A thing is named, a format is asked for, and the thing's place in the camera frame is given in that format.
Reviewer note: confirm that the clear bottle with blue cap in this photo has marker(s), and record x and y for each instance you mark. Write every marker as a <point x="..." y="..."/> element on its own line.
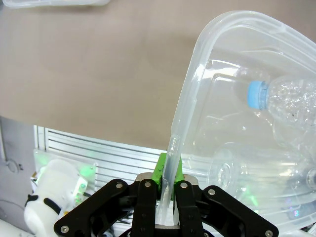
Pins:
<point x="284" y="96"/>

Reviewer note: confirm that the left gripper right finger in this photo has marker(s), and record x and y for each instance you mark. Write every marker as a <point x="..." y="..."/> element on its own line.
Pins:
<point x="187" y="212"/>

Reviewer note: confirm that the small green-lit circuit board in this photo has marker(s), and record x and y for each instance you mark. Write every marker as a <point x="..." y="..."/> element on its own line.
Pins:
<point x="81" y="188"/>

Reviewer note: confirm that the aluminium profile table frame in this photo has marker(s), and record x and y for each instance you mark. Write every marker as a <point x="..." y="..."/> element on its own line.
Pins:
<point x="111" y="153"/>

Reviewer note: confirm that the clear plastic storage container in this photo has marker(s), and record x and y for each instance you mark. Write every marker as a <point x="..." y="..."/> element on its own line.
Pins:
<point x="192" y="111"/>
<point x="49" y="3"/>

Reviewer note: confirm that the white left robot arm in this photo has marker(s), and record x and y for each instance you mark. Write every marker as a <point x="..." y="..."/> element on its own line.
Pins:
<point x="54" y="180"/>

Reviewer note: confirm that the clear uncapped plastic bottle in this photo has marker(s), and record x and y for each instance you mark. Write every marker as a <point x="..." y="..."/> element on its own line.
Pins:
<point x="312" y="177"/>
<point x="247" y="170"/>

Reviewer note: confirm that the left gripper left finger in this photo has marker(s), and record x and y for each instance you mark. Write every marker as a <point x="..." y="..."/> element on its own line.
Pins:
<point x="144" y="209"/>

